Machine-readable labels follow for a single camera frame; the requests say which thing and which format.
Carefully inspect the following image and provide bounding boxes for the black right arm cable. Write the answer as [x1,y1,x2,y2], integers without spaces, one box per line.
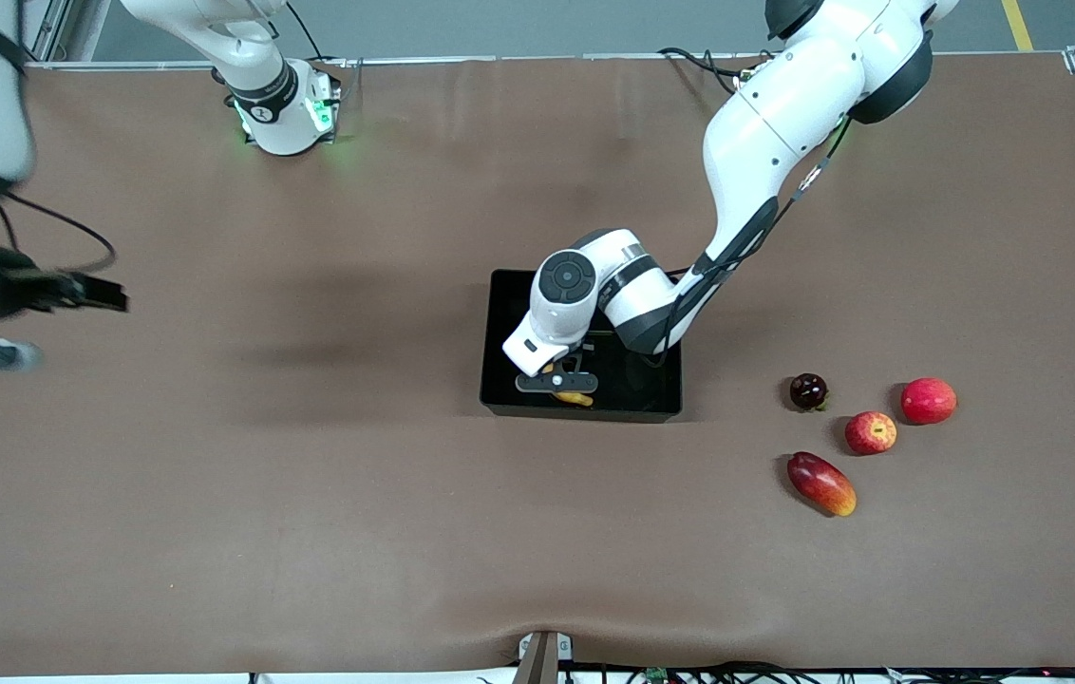
[0,190,117,275]

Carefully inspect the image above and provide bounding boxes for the brown table mat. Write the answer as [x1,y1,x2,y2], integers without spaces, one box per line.
[0,52,1075,677]

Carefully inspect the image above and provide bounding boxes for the black plastic box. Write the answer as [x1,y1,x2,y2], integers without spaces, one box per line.
[479,269,684,424]

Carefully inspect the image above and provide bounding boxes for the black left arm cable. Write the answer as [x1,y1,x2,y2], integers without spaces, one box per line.
[650,114,858,368]

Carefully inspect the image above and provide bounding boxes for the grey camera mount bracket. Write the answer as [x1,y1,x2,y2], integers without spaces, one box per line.
[514,630,576,684]

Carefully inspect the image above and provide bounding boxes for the red round peach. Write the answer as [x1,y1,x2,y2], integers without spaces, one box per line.
[900,377,958,426]

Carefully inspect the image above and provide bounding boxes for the red yellow mango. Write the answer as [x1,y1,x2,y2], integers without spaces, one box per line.
[786,451,858,518]

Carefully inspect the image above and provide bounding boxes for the black base cable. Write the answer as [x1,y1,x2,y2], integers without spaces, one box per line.
[659,46,743,96]
[286,0,349,67]

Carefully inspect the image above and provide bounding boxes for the dark purple mangosteen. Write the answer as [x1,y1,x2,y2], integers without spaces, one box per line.
[789,372,829,413]

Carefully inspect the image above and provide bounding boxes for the small red yellow apple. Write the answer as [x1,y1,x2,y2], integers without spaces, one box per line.
[844,410,898,456]

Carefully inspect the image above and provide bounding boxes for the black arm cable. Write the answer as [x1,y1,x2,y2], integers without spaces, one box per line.
[650,114,858,368]
[0,190,117,275]

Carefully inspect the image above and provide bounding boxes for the yellow banana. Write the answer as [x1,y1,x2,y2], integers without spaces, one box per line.
[542,363,594,408]

